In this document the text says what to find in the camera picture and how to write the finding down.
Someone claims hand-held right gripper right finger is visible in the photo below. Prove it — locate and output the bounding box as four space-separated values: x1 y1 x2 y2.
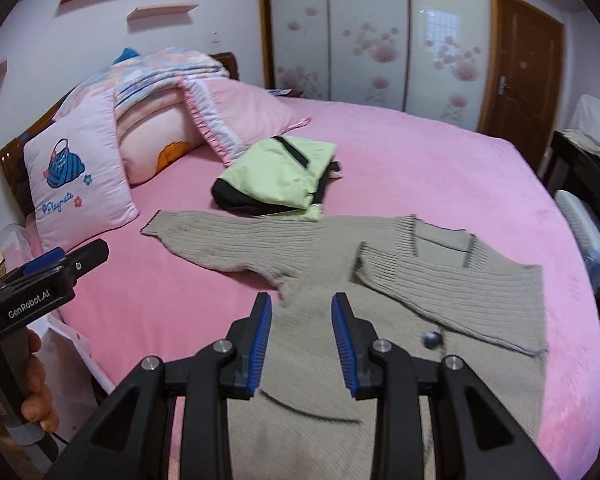
330 291 561 480

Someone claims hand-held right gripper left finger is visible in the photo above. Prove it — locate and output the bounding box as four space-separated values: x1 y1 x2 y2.
45 292 273 480

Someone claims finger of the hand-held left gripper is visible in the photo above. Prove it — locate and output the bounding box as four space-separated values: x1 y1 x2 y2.
60 238 111 282
21 247 67 278

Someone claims beige knit sweater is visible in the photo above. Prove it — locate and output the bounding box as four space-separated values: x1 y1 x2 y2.
141 210 551 480

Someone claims person's left hand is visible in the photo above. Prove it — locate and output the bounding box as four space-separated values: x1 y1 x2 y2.
0 327 62 432

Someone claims white plastic bag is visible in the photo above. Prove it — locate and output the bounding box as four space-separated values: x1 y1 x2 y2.
30 310 111 446

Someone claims pink handbag print pillow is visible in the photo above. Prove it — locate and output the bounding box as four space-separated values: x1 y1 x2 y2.
22 91 140 256

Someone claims cream pillow with orange print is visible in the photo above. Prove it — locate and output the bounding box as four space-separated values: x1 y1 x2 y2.
117 102 206 186

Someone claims green and black jacket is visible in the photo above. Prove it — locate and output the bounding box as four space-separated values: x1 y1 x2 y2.
211 135 342 223

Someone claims bed with pink sheet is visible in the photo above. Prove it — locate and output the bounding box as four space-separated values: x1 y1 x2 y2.
25 82 600 480

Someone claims folded pastel quilt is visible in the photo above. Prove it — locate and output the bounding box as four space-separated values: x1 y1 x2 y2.
67 47 231 111

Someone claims pink ruffled pillow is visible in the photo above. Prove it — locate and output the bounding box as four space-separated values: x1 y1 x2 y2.
182 77 312 168

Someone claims clear plastic storage box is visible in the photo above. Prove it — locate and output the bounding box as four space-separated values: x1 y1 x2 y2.
554 190 600 291

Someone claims black piano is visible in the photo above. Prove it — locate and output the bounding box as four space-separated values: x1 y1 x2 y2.
542 130 600 301

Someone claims floral sliding door wardrobe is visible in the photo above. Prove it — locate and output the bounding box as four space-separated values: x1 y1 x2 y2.
257 0 496 133

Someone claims brown wooden door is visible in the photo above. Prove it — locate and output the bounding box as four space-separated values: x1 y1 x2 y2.
477 0 566 168

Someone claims white lace cloth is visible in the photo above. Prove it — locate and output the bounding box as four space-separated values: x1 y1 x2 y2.
565 94 600 186

